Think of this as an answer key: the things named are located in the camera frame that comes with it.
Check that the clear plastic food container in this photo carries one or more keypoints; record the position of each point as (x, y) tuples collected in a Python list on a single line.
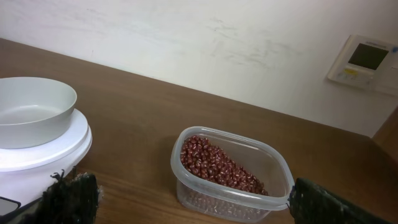
[(220, 201)]

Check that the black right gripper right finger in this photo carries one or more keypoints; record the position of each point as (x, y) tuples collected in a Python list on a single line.
[(310, 203)]

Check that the grey round bowl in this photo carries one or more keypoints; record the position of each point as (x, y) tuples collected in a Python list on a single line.
[(34, 111)]

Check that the white digital kitchen scale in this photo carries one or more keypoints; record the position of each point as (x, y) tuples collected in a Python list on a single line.
[(26, 173)]

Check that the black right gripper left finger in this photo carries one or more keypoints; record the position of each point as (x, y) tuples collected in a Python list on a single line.
[(67, 202)]

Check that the red adzuki beans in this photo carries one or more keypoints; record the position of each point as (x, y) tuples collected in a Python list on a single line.
[(209, 162)]

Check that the white wall control panel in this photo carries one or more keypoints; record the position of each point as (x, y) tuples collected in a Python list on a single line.
[(367, 64)]

